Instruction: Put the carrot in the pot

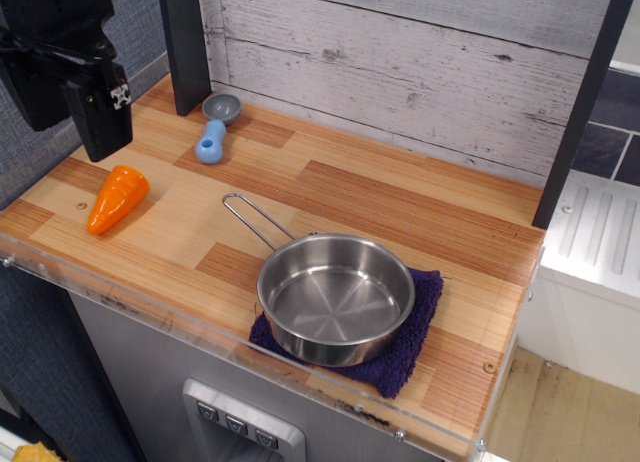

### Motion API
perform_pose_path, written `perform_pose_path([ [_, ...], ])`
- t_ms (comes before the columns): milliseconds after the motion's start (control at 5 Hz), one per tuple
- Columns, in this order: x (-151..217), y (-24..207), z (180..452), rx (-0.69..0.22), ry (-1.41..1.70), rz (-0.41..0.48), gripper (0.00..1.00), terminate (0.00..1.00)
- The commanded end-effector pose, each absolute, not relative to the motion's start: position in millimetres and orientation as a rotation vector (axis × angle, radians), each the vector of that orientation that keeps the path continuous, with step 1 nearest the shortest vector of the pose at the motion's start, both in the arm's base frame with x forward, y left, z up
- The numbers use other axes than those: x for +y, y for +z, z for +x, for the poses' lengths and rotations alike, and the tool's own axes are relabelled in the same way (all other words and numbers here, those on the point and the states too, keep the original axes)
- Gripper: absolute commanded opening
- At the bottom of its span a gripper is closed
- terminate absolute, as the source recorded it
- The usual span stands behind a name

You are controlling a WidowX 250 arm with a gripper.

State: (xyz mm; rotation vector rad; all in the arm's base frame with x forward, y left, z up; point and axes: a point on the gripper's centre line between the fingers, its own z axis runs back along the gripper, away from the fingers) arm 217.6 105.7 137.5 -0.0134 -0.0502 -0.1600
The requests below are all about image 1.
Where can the yellow object bottom left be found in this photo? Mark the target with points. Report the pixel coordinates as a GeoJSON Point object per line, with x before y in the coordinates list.
{"type": "Point", "coordinates": [34, 453]}

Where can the purple towel cloth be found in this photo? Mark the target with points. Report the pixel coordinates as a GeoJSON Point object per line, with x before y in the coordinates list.
{"type": "Point", "coordinates": [393, 367]}

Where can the dark grey left post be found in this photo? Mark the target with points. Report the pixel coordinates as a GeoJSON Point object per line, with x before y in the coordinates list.
{"type": "Point", "coordinates": [186, 50]}

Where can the white toy sink unit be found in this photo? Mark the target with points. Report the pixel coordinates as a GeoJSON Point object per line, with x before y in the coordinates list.
{"type": "Point", "coordinates": [582, 310]}

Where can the silver dispenser button panel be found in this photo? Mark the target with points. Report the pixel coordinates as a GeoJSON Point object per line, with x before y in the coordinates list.
{"type": "Point", "coordinates": [228, 429]}

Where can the blue grey toy scoop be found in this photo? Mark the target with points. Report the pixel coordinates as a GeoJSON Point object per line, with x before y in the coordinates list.
{"type": "Point", "coordinates": [221, 110]}

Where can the clear acrylic edge guard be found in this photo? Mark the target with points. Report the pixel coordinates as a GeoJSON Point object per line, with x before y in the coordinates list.
{"type": "Point", "coordinates": [148, 349]}

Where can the orange plastic toy carrot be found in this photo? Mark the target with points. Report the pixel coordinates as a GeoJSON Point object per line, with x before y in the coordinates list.
{"type": "Point", "coordinates": [123, 189]}

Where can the stainless steel pot with handle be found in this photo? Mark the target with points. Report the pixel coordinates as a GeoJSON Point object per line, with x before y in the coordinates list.
{"type": "Point", "coordinates": [334, 300]}

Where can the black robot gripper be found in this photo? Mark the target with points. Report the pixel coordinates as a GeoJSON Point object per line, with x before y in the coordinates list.
{"type": "Point", "coordinates": [97, 96]}

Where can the dark grey post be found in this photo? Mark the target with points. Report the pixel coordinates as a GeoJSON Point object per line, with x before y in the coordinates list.
{"type": "Point", "coordinates": [606, 43]}
{"type": "Point", "coordinates": [186, 50]}

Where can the dark grey right post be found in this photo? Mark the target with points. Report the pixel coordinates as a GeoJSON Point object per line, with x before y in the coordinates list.
{"type": "Point", "coordinates": [606, 43]}

